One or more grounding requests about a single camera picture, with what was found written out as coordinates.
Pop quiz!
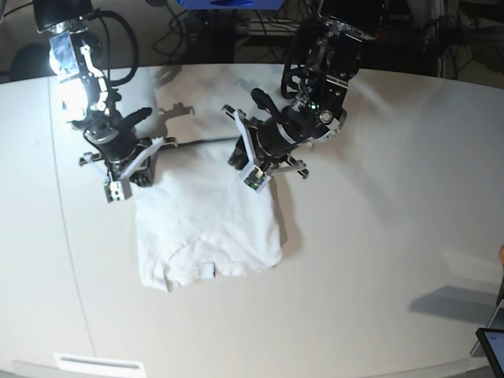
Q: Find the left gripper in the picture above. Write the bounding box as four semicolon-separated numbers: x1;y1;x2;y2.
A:
228;117;309;170

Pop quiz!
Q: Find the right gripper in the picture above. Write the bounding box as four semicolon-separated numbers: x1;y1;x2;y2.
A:
84;128;156;187

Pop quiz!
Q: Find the white T-shirt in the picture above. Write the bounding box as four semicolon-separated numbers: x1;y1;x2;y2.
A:
133;141;283;292

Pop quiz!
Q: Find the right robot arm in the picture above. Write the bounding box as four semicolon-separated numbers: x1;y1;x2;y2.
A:
33;1;161;191

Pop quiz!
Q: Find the blue box overhead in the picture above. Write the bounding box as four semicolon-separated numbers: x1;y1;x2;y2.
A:
177;0;284;10

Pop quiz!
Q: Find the white paper label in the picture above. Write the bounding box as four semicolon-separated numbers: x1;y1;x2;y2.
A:
54;353;146;378

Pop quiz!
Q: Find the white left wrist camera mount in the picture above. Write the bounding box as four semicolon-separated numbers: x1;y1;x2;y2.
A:
220;104;310;196

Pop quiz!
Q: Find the tablet with dark frame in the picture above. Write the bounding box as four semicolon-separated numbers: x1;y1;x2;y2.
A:
476;328;503;378

